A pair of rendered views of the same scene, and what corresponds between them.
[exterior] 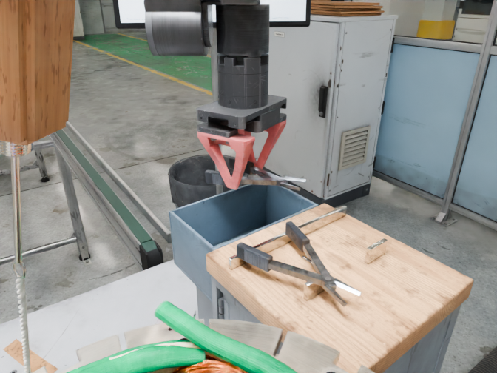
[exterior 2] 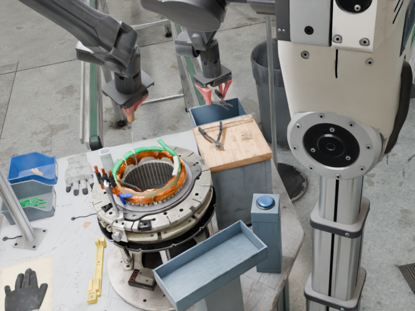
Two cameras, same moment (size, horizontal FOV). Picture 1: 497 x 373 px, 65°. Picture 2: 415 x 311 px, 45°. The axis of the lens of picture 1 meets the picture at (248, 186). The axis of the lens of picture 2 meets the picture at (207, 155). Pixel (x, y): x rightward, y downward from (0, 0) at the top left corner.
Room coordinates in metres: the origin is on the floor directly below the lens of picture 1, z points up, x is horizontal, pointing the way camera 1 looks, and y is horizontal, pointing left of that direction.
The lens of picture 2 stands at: (-0.72, -0.60, 1.98)
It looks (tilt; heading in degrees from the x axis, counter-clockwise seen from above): 40 degrees down; 30
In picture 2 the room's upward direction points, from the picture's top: 9 degrees counter-clockwise
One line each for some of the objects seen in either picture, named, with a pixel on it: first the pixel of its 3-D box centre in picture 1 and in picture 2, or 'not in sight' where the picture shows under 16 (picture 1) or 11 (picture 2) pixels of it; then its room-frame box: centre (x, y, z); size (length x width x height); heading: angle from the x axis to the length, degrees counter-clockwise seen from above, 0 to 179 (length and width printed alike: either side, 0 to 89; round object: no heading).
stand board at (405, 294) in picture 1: (332, 274); (230, 142); (0.33, -0.09, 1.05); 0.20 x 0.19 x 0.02; 38
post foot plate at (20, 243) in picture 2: not in sight; (30, 237); (-0.02, 0.52, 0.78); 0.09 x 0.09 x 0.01; 10
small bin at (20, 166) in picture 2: not in sight; (33, 171); (0.24, 0.70, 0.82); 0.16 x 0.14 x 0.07; 126
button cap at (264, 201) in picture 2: not in sight; (265, 201); (0.14, -0.26, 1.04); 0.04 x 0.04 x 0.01
